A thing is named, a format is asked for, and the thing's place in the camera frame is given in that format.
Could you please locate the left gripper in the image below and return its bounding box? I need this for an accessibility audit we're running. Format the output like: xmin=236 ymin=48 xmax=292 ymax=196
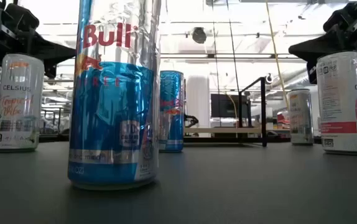
xmin=0 ymin=0 xmax=77 ymax=78

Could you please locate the white Celsius can red print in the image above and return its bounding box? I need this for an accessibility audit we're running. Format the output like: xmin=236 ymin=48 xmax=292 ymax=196
xmin=316 ymin=50 xmax=357 ymax=156

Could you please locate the white Celsius can orange print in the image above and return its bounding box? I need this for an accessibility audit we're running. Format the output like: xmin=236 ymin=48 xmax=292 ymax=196
xmin=0 ymin=53 xmax=45 ymax=154
xmin=287 ymin=88 xmax=315 ymax=146

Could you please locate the red boxes stack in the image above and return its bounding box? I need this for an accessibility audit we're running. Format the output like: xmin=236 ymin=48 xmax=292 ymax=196
xmin=276 ymin=111 xmax=291 ymax=130

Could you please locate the black monitor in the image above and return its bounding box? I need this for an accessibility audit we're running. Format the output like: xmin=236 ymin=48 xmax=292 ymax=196
xmin=210 ymin=93 xmax=250 ymax=118

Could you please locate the yellow power cord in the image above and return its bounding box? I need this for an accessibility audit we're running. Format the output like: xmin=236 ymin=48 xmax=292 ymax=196
xmin=264 ymin=0 xmax=291 ymax=111

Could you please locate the wooden shelf black frame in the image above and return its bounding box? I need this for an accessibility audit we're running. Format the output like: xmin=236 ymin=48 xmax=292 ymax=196
xmin=183 ymin=76 xmax=291 ymax=147

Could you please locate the thin black hanging cable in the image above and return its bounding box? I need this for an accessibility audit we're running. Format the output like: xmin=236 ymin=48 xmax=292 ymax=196
xmin=226 ymin=0 xmax=241 ymax=94
xmin=211 ymin=0 xmax=221 ymax=127

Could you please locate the black ceiling cord reel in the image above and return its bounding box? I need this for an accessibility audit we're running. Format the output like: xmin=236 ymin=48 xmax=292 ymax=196
xmin=192 ymin=27 xmax=208 ymax=44

